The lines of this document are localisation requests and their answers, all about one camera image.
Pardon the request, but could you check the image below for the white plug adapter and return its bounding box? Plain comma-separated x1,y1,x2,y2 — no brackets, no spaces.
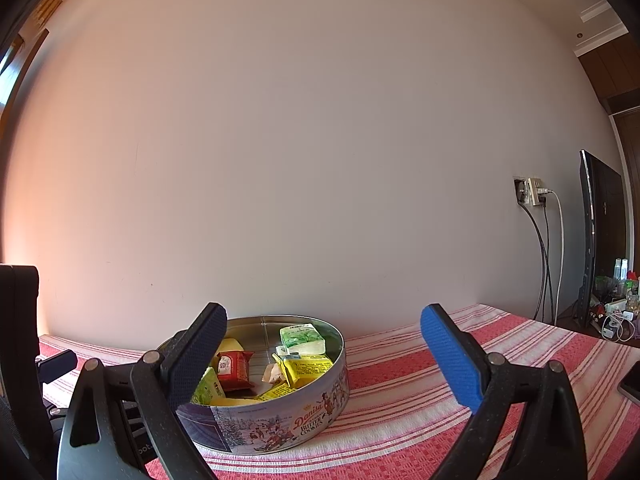
527,177,550,207

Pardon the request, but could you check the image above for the white charger with cable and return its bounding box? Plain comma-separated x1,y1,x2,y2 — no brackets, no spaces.
600,310,637,343

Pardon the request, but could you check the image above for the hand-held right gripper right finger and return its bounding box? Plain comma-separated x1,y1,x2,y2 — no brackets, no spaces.
421,303,587,480

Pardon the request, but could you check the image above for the wooden window frame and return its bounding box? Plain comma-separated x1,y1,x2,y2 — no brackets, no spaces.
0,0,62,131

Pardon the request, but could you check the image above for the brown wooden wardrobe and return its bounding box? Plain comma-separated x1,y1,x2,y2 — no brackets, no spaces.
577,35,640,271

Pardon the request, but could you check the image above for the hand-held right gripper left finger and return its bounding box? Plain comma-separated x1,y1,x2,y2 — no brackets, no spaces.
57,302,228,480

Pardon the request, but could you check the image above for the red snack packet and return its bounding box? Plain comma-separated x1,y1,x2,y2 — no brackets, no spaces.
216,350,255,391

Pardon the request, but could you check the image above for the yellow snack packet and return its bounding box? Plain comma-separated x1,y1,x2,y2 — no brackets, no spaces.
272,353,334,390
252,382,296,403

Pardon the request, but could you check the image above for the black flat screen television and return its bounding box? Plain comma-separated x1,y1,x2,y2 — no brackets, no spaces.
572,149,628,330

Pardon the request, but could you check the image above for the yellow sponge with dark scourer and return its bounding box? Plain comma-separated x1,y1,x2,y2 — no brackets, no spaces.
217,338,245,361

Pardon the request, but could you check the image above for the round metal cookie tin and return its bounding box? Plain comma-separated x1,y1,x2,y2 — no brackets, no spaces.
157,314,349,455

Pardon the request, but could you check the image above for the green white tissue packet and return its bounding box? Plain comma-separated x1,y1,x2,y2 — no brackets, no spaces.
279,324,327,357

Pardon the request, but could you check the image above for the red striped tablecloth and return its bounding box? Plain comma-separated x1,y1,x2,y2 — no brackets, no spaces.
37,302,640,480

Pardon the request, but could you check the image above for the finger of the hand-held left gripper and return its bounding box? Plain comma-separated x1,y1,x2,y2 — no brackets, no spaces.
39,349,78,385

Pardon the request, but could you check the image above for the black smartphone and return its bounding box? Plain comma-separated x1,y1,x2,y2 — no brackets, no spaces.
616,360,640,404

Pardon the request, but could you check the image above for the black power cable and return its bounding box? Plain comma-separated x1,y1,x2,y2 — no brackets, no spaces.
521,202,547,322
541,204,557,325

